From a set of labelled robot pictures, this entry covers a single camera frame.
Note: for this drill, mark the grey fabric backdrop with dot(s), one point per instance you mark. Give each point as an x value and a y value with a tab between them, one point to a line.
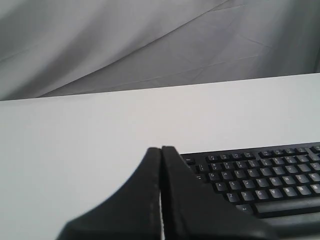
67	47

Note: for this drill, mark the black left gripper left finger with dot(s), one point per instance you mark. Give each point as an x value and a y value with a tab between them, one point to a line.
131	213

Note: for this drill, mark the black acer keyboard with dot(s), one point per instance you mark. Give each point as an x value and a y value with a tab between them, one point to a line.
277	184

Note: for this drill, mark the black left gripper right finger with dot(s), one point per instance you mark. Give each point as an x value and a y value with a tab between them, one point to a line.
192	211

